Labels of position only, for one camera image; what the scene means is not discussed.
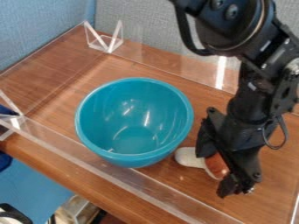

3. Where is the black white object bottom left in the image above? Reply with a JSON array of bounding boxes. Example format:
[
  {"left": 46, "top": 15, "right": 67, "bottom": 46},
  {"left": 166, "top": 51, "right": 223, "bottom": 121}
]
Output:
[{"left": 0, "top": 203, "right": 34, "bottom": 224}]

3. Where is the blue plastic bowl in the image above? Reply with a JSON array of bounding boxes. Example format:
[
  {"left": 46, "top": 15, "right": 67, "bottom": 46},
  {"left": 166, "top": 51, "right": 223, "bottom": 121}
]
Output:
[{"left": 75, "top": 77, "right": 194, "bottom": 168}]

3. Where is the clear acrylic left bracket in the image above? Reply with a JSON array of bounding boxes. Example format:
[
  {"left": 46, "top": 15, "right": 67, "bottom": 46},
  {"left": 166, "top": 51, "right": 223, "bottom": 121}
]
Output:
[{"left": 0, "top": 90, "right": 25, "bottom": 136}]

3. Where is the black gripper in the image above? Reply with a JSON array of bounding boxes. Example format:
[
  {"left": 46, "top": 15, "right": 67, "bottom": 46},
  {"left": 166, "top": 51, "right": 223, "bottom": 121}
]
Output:
[{"left": 194, "top": 106, "right": 280, "bottom": 200}]

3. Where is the grey box under table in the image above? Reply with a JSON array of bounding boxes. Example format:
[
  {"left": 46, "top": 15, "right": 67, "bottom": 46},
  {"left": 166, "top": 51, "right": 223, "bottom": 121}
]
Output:
[{"left": 47, "top": 195, "right": 99, "bottom": 224}]

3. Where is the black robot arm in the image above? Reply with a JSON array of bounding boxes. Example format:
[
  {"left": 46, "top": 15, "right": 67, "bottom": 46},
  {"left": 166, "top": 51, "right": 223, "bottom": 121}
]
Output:
[{"left": 170, "top": 0, "right": 299, "bottom": 198}]

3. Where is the dark blue object left edge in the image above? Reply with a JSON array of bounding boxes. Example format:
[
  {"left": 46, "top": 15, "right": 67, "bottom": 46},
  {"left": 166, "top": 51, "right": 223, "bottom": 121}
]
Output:
[{"left": 0, "top": 104, "right": 19, "bottom": 172}]

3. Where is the plush brown white mushroom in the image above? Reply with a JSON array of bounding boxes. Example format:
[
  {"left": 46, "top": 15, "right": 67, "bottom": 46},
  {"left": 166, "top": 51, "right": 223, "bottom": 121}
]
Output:
[{"left": 174, "top": 147, "right": 230, "bottom": 180}]

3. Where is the clear acrylic barrier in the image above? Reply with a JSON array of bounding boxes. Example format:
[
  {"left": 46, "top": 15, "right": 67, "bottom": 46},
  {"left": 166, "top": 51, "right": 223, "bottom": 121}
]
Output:
[
  {"left": 83, "top": 20, "right": 299, "bottom": 116},
  {"left": 0, "top": 116, "right": 243, "bottom": 224}
]

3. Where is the clear acrylic front barrier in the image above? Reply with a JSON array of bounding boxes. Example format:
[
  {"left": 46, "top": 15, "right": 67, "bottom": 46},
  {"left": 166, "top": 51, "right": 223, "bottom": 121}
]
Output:
[{"left": 0, "top": 116, "right": 243, "bottom": 224}]

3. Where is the clear acrylic corner bracket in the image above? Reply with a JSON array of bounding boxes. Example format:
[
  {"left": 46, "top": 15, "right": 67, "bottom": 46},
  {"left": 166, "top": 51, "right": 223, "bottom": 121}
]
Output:
[{"left": 83, "top": 21, "right": 125, "bottom": 53}]

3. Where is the clear acrylic back barrier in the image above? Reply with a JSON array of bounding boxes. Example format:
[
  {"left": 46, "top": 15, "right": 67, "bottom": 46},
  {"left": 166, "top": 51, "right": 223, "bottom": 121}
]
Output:
[{"left": 83, "top": 20, "right": 299, "bottom": 116}]

